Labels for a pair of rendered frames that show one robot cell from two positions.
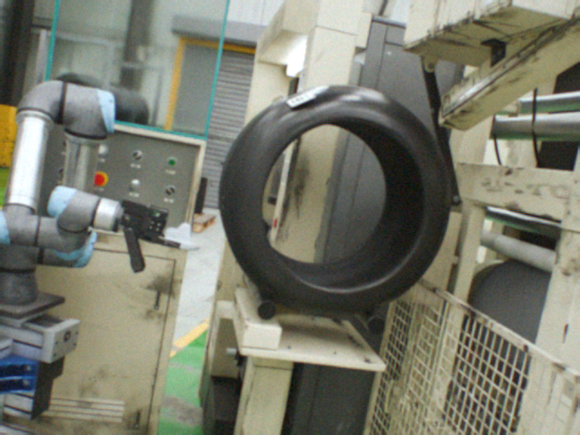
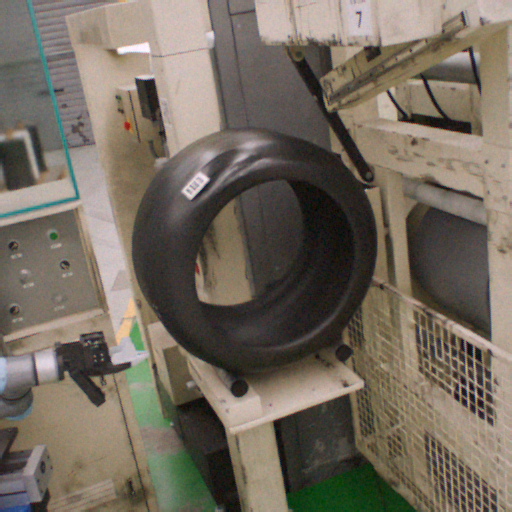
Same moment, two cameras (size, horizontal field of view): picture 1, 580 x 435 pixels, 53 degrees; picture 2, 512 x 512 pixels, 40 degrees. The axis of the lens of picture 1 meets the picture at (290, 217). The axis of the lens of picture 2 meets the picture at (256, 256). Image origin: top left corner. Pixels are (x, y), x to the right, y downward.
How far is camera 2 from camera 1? 0.52 m
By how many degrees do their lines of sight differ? 16
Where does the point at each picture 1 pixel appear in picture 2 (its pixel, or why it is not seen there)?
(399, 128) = (302, 170)
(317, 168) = not seen: hidden behind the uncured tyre
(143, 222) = (87, 360)
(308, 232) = (235, 267)
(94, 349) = (60, 447)
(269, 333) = (250, 406)
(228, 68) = not seen: outside the picture
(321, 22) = (164, 50)
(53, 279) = not seen: outside the picture
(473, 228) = (394, 195)
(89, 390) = (72, 484)
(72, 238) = (22, 402)
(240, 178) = (167, 287)
